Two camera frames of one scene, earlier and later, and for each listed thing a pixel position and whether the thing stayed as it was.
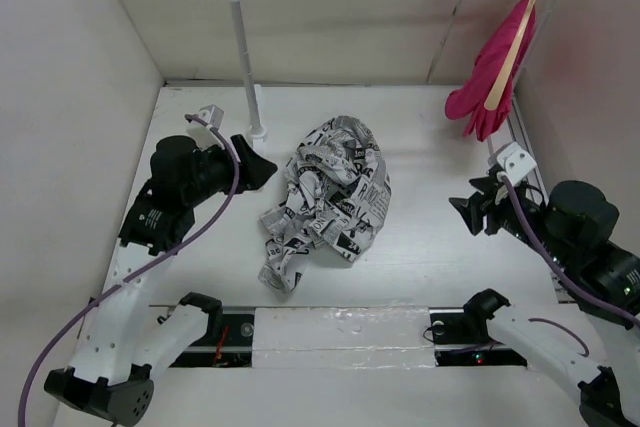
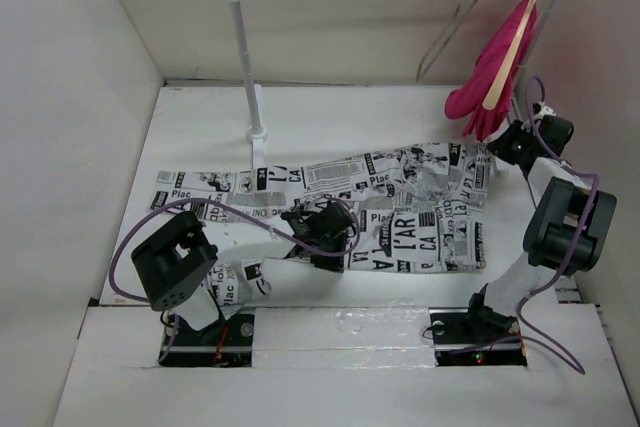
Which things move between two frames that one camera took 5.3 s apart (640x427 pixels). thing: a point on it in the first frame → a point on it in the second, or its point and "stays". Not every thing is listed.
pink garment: x=468 y=104 stays
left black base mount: x=233 y=348 stays
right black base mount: x=459 y=344 stays
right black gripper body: x=499 y=208 → x=515 y=142
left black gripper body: x=216 y=173 → x=323 y=260
